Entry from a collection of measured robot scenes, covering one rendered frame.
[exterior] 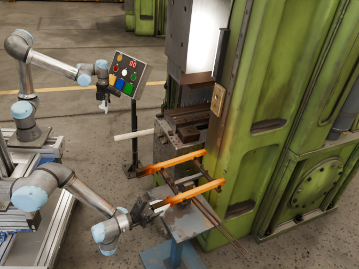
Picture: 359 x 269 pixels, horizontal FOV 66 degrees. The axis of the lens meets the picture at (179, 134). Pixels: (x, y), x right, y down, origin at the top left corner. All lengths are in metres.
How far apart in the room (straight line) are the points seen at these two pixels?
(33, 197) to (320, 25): 1.46
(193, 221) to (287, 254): 1.13
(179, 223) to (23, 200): 0.81
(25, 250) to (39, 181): 1.05
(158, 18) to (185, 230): 5.39
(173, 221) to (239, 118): 0.68
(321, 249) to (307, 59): 1.67
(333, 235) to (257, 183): 1.02
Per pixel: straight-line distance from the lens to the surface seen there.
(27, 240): 2.29
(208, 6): 1.52
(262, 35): 1.30
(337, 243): 2.85
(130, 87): 2.14
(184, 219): 1.65
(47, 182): 1.26
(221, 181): 1.50
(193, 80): 1.69
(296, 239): 2.69
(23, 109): 1.96
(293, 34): 1.51
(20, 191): 1.24
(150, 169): 1.51
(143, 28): 6.55
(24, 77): 1.99
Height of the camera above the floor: 2.02
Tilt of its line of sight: 37 degrees down
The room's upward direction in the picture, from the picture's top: 6 degrees clockwise
